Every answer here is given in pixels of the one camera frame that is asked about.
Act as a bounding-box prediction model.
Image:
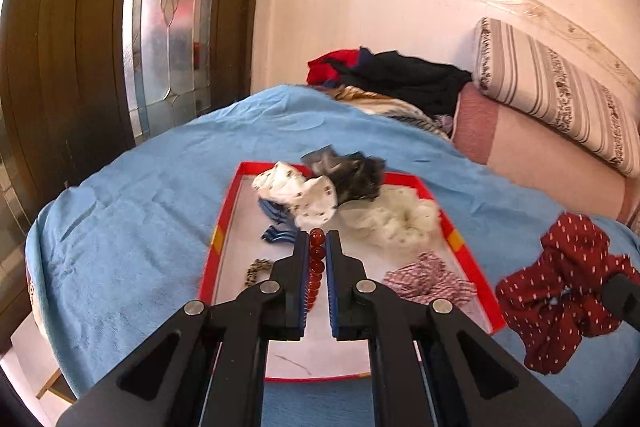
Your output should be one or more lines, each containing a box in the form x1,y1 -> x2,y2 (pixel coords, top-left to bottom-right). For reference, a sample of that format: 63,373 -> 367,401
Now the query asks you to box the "blue blanket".
25,84 -> 640,427

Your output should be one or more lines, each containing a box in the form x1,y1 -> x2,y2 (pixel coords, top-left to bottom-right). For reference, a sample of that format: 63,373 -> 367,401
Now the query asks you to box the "red clothing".
306,48 -> 363,88

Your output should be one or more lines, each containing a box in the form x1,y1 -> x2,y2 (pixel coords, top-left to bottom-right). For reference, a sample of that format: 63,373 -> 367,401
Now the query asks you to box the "red bead bracelet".
306,228 -> 327,310

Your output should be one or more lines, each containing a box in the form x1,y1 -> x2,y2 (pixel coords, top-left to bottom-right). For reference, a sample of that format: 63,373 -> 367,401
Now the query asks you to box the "cream patterned cloth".
312,84 -> 451,140

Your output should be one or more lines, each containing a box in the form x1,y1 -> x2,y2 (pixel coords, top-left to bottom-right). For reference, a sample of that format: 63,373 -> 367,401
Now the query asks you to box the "striped pillow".
472,17 -> 640,178

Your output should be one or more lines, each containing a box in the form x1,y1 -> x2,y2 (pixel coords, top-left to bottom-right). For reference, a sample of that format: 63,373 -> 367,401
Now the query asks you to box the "cream dotted scrunchie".
340,187 -> 443,250

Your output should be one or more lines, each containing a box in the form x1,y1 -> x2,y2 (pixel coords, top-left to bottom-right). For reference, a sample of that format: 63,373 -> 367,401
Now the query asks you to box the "white cherry-print scrunchie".
252,161 -> 338,230

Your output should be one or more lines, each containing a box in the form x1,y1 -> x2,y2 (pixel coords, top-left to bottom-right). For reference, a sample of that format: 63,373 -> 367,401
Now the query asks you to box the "red shallow box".
196,162 -> 507,383

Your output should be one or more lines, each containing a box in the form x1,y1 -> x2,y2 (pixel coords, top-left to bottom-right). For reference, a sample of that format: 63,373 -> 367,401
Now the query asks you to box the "blue striped scrunchie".
257,199 -> 301,245

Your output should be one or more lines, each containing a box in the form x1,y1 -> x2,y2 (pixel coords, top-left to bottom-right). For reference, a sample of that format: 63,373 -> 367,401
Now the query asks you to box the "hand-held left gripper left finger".
56,229 -> 311,427

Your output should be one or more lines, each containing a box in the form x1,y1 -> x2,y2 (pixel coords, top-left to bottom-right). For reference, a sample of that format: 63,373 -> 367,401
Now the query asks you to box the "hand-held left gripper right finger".
325,229 -> 583,427

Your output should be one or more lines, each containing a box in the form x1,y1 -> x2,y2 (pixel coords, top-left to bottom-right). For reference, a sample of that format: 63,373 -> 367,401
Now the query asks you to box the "dark red dotted scrunchie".
495,213 -> 640,375

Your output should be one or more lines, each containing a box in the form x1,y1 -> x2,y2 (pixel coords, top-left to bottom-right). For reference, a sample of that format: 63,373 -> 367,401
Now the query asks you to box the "wooden furniture piece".
35,367 -> 76,405

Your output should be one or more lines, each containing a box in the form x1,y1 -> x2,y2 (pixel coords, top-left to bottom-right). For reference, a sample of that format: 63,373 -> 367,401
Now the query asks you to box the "pink cushion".
452,83 -> 638,223

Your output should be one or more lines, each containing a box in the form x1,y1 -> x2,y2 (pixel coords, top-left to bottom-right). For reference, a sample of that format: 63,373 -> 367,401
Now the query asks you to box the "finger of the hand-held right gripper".
602,272 -> 640,333

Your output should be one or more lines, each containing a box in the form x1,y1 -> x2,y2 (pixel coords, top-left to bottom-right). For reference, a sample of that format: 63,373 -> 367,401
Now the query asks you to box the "pink white patterned scrunchie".
382,251 -> 478,308

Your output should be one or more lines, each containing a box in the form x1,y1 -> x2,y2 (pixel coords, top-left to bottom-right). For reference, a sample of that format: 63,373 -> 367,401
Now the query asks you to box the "black clothing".
325,49 -> 473,120

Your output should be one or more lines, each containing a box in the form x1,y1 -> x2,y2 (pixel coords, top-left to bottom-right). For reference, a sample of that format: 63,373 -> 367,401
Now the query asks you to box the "leopard print scrunchie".
244,258 -> 276,290

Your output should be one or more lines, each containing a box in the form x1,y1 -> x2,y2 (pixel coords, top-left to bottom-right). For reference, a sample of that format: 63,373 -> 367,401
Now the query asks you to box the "grey scrunchie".
300,147 -> 388,202

